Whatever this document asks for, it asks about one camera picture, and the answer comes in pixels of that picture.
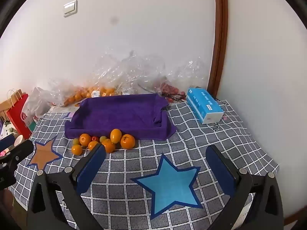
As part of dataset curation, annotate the red paper bag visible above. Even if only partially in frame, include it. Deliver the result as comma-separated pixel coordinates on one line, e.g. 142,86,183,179
7,93,33,139

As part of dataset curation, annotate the brown wooden door frame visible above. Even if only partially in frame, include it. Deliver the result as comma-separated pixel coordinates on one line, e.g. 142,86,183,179
207,0,228,101

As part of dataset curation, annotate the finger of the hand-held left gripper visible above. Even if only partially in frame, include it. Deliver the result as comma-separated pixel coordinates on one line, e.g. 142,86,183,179
3,140,34,166
0,135,15,151

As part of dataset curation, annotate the white plastic bag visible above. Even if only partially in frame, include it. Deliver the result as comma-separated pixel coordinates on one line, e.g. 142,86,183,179
23,87,52,125

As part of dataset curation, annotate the grey checked star blanket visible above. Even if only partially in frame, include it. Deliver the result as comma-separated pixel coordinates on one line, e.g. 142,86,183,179
13,99,280,230

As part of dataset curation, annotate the white light switch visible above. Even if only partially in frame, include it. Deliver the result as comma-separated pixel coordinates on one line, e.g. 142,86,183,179
63,0,78,18

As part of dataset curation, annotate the oval yellow-orange citrus fruit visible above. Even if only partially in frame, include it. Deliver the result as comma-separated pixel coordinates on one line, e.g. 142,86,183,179
110,129,122,144

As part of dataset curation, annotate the pile of bagged kumquats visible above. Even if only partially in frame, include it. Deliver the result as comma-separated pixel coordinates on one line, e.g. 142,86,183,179
83,86,117,99

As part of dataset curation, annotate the pile of cherry tomatoes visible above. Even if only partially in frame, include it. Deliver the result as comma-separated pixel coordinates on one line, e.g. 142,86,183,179
156,81,186,101

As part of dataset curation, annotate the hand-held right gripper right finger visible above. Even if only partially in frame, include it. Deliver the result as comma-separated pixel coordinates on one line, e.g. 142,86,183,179
206,145,285,230

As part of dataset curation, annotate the pile of bagged mandarins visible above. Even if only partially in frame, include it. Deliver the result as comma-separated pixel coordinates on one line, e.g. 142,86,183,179
64,89,83,106

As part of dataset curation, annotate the pale ribbed mat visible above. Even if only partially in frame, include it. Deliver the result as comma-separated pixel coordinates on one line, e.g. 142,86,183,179
47,104,82,119

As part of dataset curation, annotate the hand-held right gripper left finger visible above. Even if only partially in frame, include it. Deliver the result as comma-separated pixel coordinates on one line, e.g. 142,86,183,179
26,143,106,230

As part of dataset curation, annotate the blue tissue box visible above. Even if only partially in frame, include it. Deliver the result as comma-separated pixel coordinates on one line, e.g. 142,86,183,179
187,87,224,125

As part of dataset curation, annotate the white printed bag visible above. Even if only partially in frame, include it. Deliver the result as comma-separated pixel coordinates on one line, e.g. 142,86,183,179
0,121,18,139

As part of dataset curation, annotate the brown paper bag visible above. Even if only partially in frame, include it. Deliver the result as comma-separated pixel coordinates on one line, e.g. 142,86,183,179
0,89,23,122

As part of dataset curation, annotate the purple towel-covered tray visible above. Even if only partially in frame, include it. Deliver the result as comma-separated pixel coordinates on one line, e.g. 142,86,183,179
64,93,177,140

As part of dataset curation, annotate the thin black wire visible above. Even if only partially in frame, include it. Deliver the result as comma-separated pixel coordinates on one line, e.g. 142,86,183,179
165,93,188,104

